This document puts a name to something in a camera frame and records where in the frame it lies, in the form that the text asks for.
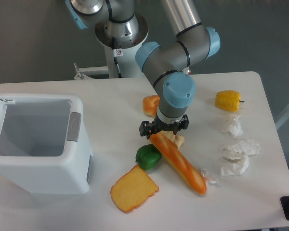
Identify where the green bell pepper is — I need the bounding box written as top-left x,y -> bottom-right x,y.
135,144 -> 162,170

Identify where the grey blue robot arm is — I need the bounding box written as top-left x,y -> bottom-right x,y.
66,0 -> 221,138

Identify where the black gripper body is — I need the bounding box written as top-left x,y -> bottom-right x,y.
139,115 -> 189,137

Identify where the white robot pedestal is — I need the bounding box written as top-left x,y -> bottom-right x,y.
95,13 -> 148,77

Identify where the upper crumpled white tissue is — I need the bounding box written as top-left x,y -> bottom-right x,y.
221,115 -> 244,139

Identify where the white plastic bin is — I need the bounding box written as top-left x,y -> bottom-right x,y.
0,93 -> 93,194

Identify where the orange toast slice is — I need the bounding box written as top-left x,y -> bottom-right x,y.
110,165 -> 159,213

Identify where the long orange baguette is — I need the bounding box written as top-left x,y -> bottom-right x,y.
149,132 -> 207,195

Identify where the small crumpled tissue piece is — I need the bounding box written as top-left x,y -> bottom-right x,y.
200,169 -> 218,185

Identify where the small orange bread roll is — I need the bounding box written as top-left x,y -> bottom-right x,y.
142,95 -> 160,118

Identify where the large crumpled white tissue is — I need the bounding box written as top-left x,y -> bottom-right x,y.
219,140 -> 261,177

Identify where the white metal base frame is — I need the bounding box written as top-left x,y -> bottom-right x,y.
73,53 -> 193,80

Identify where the yellow bell pepper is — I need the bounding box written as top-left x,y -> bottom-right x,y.
215,90 -> 244,113

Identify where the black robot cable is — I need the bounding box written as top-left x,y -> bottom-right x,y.
112,37 -> 123,78

